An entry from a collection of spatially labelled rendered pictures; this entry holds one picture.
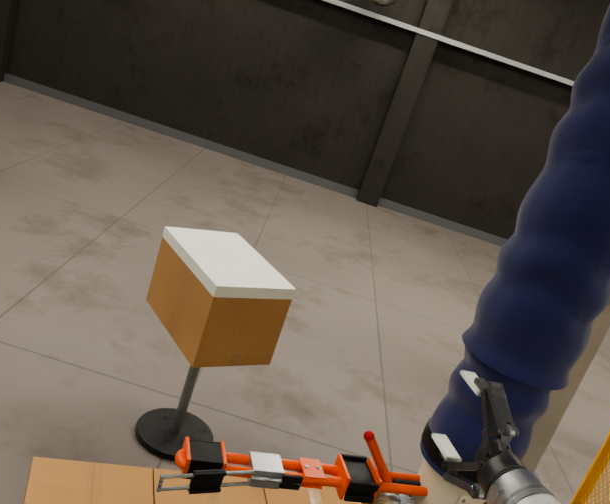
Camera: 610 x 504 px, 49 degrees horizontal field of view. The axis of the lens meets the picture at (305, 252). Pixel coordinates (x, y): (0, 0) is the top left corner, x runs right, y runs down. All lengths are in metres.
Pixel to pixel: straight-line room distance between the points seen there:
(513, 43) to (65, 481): 8.26
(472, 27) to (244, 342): 7.11
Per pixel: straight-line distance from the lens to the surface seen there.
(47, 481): 2.41
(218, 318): 2.87
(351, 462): 1.60
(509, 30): 9.59
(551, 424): 3.19
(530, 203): 1.41
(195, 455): 1.45
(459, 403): 1.53
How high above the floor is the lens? 2.13
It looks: 19 degrees down
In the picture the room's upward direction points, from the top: 19 degrees clockwise
